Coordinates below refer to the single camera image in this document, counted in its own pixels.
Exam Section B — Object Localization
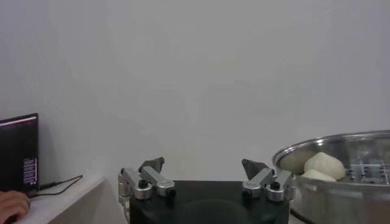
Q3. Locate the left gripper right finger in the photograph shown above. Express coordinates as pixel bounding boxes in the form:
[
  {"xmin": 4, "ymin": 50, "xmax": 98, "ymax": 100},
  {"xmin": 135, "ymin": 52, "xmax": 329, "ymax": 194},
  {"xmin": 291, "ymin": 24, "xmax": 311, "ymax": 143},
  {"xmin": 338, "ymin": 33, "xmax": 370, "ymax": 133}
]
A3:
[{"xmin": 241, "ymin": 158, "xmax": 296, "ymax": 203}]

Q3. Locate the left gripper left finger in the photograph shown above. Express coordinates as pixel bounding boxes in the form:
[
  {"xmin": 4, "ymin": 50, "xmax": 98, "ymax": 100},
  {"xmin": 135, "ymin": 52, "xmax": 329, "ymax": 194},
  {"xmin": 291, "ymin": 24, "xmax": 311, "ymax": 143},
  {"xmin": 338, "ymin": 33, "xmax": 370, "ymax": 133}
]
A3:
[{"xmin": 118, "ymin": 156, "xmax": 177, "ymax": 208}]

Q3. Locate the perforated steel steamer basket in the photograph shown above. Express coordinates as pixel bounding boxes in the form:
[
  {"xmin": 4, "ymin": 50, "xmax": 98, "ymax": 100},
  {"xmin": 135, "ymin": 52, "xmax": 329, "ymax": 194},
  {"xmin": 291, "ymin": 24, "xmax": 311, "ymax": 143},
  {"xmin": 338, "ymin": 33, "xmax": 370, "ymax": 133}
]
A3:
[{"xmin": 272, "ymin": 130, "xmax": 390, "ymax": 224}]

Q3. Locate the black laptop cable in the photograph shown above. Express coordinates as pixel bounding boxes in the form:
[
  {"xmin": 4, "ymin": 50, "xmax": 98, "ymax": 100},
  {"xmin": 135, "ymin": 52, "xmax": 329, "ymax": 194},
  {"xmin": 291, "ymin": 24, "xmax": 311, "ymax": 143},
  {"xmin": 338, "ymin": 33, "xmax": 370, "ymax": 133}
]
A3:
[{"xmin": 29, "ymin": 174, "xmax": 83, "ymax": 198}]

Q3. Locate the black open laptop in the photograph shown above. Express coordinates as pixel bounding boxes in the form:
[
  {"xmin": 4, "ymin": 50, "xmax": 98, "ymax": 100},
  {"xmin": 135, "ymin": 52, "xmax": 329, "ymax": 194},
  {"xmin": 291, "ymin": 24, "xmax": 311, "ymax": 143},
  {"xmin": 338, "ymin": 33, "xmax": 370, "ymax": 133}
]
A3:
[{"xmin": 0, "ymin": 113, "xmax": 40, "ymax": 194}]

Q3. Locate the person bare hand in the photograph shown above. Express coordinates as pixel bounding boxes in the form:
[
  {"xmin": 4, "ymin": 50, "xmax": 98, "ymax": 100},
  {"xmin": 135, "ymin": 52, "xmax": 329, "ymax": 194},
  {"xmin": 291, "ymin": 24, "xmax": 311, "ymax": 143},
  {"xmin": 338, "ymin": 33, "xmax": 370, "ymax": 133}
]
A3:
[{"xmin": 0, "ymin": 190, "xmax": 31, "ymax": 224}]

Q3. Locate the white side desk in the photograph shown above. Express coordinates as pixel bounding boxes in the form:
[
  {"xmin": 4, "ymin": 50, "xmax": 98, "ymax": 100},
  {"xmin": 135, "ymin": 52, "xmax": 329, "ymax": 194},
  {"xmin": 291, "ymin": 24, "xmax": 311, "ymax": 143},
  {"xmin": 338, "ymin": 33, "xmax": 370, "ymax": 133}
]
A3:
[{"xmin": 12, "ymin": 175, "xmax": 106, "ymax": 224}]

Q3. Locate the white steamed baozi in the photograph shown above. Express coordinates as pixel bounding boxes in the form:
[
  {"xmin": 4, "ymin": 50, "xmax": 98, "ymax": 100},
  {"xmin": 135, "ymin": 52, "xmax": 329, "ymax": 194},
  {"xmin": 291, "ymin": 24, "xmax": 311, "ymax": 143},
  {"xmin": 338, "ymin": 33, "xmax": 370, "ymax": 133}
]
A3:
[
  {"xmin": 303, "ymin": 151, "xmax": 347, "ymax": 181},
  {"xmin": 300, "ymin": 169, "xmax": 338, "ymax": 183}
]

